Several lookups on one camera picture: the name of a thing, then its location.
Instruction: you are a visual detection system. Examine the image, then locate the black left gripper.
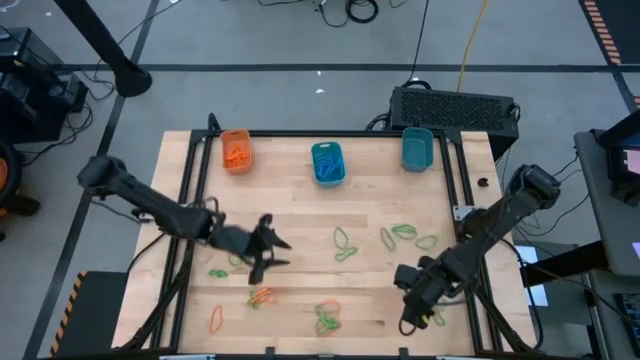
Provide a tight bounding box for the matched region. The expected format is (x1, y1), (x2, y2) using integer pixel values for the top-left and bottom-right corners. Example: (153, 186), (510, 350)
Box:
(207, 213), (293, 286)

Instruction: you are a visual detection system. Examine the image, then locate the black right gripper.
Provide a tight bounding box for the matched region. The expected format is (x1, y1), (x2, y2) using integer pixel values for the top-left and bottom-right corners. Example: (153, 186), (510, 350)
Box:
(393, 255), (454, 331)

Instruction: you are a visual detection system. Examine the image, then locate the blue rubber band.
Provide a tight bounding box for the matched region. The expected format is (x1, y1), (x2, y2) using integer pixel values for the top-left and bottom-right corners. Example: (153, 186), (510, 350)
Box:
(319, 152), (344, 174)
(322, 158), (344, 184)
(316, 155), (337, 182)

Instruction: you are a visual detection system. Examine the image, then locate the light teal plastic basket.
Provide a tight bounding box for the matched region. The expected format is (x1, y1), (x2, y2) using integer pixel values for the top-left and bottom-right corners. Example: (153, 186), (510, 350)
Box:
(310, 141), (347, 189)

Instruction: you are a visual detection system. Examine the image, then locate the orange plastic basket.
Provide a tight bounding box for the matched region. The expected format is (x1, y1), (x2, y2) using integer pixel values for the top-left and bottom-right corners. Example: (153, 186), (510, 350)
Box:
(219, 128), (254, 176)

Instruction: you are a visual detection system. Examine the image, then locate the dark teal plastic basket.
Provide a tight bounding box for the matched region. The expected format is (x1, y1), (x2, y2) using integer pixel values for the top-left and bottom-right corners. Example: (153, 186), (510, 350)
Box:
(401, 126), (435, 174)

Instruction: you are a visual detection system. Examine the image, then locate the black desk beam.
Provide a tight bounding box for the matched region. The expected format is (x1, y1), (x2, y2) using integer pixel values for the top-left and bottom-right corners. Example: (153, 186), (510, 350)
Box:
(519, 239), (610, 287)

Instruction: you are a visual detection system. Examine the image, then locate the black perforated computer case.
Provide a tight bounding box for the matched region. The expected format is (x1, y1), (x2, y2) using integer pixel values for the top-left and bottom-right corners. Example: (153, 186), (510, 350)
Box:
(388, 85), (521, 162)

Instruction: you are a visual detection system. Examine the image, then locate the dark grey desk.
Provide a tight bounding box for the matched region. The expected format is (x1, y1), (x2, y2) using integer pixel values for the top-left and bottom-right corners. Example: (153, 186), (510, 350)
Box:
(584, 269), (640, 360)

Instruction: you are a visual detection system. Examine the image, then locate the black yellow-striped floor mat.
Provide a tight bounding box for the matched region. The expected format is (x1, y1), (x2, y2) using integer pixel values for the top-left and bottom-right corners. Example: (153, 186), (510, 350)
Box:
(48, 269), (130, 359)

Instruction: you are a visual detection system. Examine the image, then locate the black keyboard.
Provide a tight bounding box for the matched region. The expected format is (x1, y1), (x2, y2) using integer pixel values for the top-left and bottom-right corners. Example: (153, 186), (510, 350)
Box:
(613, 292), (640, 344)

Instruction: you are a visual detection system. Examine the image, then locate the dark laptop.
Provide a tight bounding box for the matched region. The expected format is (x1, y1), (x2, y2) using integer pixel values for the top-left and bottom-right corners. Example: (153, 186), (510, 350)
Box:
(597, 107), (640, 207)

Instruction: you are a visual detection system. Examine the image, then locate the black stand pole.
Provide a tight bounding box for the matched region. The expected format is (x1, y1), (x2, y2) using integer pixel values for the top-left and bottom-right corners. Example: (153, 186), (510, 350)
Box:
(52, 0), (154, 99)

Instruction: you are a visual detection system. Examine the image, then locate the orange black machine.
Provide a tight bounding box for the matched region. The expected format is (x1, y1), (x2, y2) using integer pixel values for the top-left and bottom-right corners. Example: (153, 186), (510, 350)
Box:
(0, 138), (42, 244)

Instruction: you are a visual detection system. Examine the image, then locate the black equipment cart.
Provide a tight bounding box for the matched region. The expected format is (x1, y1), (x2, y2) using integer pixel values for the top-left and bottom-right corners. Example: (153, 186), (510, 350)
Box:
(0, 25), (90, 145)

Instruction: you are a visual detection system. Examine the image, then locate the black orange-striped floor mat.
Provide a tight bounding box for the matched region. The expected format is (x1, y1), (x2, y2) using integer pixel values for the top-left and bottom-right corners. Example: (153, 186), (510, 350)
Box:
(578, 0), (640, 67)

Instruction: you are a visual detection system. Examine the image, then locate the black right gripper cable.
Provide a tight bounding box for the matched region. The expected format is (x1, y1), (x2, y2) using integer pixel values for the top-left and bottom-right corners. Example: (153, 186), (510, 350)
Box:
(397, 312), (419, 337)

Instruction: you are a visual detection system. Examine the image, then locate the thin black cable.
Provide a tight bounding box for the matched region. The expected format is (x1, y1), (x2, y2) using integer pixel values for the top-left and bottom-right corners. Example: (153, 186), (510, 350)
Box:
(402, 0), (432, 90)

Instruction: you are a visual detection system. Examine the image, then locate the coiled black cable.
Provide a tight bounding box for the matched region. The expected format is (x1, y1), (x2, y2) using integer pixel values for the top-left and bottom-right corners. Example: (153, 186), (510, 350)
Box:
(317, 0), (380, 29)

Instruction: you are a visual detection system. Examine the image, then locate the yellow cable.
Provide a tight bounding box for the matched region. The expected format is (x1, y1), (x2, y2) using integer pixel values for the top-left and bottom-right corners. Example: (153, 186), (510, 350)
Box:
(456, 0), (490, 94)

